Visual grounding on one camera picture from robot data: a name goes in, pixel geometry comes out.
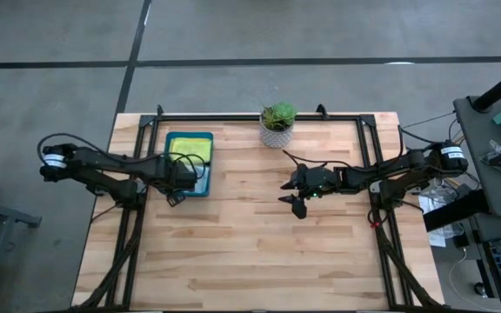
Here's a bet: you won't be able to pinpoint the teal plastic bin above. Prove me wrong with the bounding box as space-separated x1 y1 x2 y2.
163 131 215 198

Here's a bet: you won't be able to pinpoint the dark grey lower desk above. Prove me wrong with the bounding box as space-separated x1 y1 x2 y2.
470 215 501 313

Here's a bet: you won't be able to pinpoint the succulent in patterned pot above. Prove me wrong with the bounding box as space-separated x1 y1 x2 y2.
258 101 297 150

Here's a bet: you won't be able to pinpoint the black aluminium table frame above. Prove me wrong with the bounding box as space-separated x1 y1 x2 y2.
70 103 447 313

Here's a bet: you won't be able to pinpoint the white floor cable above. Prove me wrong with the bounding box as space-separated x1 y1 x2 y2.
448 247 501 313

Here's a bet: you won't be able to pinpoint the floor cable bundle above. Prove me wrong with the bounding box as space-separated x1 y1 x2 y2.
400 110 473 196

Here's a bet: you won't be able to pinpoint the black desk beam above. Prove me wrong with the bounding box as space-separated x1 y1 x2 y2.
423 189 491 233

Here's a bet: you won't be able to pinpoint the white papers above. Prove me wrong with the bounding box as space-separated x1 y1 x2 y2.
418 193 454 249

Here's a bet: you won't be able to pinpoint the grey side desk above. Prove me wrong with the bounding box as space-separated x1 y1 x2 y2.
452 95 501 217

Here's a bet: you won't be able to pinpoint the lime green microfiber towel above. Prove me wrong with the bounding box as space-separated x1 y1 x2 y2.
168 137 213 166

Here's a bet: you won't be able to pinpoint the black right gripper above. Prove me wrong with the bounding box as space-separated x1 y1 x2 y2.
277 163 344 205

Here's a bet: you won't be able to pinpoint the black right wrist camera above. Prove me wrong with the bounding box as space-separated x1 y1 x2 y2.
291 199 309 220

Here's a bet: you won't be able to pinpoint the light blue teal-edged towel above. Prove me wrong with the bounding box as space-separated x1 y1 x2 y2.
193 164 211 195

